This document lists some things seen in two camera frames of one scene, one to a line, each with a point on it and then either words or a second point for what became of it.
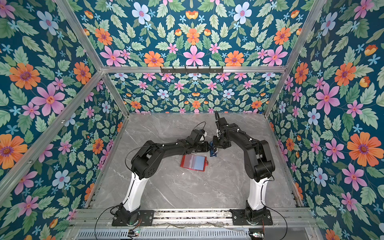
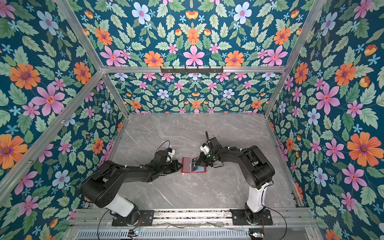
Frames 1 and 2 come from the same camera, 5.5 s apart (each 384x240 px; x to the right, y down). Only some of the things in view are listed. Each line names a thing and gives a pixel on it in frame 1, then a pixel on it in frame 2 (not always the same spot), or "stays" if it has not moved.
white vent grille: (165, 234) stays
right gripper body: (218, 142) to (206, 159)
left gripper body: (202, 147) to (170, 168)
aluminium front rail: (102, 220) stays
